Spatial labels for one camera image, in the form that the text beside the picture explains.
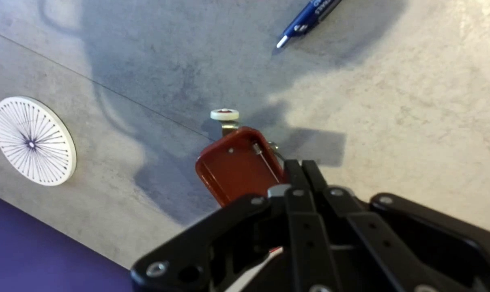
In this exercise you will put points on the white round disc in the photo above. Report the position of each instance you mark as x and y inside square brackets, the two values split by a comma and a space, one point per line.
[34, 140]

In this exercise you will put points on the blue pen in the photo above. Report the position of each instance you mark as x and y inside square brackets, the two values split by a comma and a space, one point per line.
[303, 22]

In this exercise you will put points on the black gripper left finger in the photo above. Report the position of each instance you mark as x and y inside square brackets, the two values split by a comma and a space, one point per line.
[212, 244]

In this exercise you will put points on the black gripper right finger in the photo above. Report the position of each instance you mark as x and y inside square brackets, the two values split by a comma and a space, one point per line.
[407, 237]

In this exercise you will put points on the red toy cart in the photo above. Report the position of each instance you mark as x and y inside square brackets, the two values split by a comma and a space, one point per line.
[236, 168]

